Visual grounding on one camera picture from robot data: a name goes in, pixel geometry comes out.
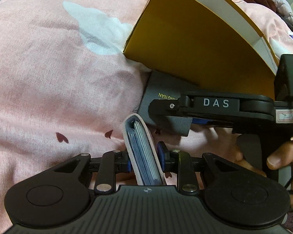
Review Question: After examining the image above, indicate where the white card holder wallet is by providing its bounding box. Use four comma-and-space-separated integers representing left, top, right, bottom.
122, 114, 167, 187

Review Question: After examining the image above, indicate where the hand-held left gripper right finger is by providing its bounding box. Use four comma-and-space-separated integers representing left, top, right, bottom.
157, 141, 238, 196

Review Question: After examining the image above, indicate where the dark grey box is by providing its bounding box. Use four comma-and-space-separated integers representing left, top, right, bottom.
138, 71, 204, 137

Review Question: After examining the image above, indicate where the grey and maroon clothes pile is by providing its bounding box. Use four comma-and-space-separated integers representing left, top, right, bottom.
256, 0, 293, 34

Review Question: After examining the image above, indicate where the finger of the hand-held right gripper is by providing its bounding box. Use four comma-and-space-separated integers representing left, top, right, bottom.
190, 117, 235, 129
148, 95, 243, 117

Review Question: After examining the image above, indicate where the orange cardboard box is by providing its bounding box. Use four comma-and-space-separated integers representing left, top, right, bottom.
122, 0, 280, 101

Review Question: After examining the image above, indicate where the person's right hand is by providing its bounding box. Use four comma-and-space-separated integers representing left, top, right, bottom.
198, 126, 293, 183

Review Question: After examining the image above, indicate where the pink printed blanket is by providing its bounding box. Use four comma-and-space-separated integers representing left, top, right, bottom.
0, 0, 293, 226

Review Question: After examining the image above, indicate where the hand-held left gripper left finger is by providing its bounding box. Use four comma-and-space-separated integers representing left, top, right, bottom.
55, 150, 134, 196

